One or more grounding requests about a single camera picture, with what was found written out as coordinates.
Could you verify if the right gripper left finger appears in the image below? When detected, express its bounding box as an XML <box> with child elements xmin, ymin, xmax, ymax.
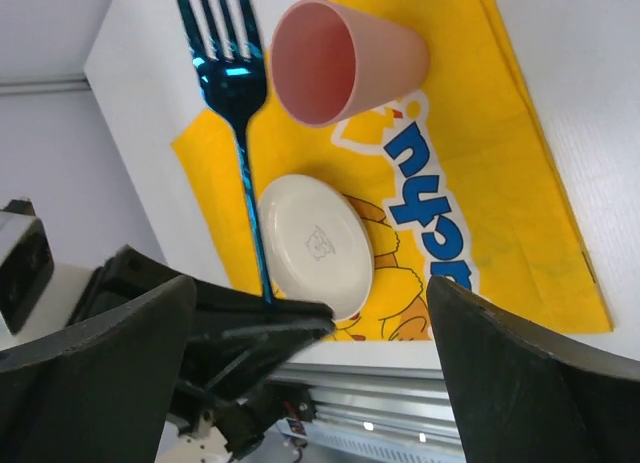
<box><xmin>1</xmin><ymin>276</ymin><xmax>196</xmax><ymax>462</ymax></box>

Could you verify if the blue metallic fork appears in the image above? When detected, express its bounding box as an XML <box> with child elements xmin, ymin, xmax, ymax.
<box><xmin>176</xmin><ymin>0</ymin><xmax>275</xmax><ymax>305</ymax></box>

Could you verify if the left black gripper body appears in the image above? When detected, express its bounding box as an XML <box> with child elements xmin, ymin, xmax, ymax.
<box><xmin>64</xmin><ymin>245</ymin><xmax>321</xmax><ymax>462</ymax></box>

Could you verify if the pink plastic cup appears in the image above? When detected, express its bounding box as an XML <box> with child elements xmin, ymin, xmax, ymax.
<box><xmin>270</xmin><ymin>0</ymin><xmax>429</xmax><ymax>127</ymax></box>

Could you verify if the yellow pikachu placemat cloth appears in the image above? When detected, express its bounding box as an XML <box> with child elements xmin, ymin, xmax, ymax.
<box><xmin>169</xmin><ymin>0</ymin><xmax>615</xmax><ymax>345</ymax></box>

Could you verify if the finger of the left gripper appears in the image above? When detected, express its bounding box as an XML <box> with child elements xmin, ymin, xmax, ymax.
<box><xmin>180</xmin><ymin>317</ymin><xmax>335</xmax><ymax>383</ymax></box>
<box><xmin>193</xmin><ymin>279</ymin><xmax>334</xmax><ymax>333</ymax></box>

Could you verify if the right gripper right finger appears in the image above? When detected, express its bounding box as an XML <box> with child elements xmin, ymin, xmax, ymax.
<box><xmin>427</xmin><ymin>277</ymin><xmax>639</xmax><ymax>462</ymax></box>

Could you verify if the cream round plate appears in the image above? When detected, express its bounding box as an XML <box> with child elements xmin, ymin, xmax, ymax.
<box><xmin>259</xmin><ymin>174</ymin><xmax>374</xmax><ymax>321</ymax></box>

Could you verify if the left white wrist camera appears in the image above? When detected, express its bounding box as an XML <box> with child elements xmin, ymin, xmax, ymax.
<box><xmin>1</xmin><ymin>199</ymin><xmax>54</xmax><ymax>335</ymax></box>

